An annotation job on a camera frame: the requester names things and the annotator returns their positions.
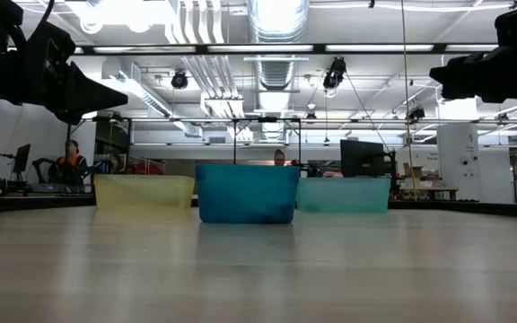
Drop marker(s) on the black ceiling spotlight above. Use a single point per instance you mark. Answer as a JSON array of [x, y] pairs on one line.
[[179, 80], [335, 67]]

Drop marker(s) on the black computer monitor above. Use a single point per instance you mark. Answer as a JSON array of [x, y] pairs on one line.
[[361, 158]]

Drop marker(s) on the blue plastic bin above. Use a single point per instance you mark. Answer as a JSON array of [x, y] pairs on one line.
[[247, 193]]

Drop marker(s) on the person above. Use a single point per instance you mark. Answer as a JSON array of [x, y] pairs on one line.
[[116, 163], [279, 157], [71, 159]]

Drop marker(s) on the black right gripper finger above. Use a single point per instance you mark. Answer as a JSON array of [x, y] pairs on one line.
[[462, 92], [462, 69]]

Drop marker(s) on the black beam with light strips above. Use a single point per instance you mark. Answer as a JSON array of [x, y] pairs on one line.
[[258, 48]]

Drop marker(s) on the cardboard box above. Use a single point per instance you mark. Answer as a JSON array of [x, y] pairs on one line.
[[413, 170]]

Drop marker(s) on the yellow plastic bin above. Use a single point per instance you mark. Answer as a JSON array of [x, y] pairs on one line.
[[144, 192]]

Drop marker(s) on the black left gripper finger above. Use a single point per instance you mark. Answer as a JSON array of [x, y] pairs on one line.
[[72, 116], [101, 92]]

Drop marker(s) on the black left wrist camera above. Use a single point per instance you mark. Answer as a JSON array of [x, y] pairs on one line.
[[54, 42]]

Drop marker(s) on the black metal workstation frame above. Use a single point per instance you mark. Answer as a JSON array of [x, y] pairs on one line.
[[267, 119]]

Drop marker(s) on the small black monitor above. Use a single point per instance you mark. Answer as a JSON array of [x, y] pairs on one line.
[[22, 157]]

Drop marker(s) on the teal plastic bin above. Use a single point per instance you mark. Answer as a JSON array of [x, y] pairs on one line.
[[344, 195]]

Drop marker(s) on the silver ribbed ventilation duct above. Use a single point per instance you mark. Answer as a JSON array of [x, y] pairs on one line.
[[276, 67]]

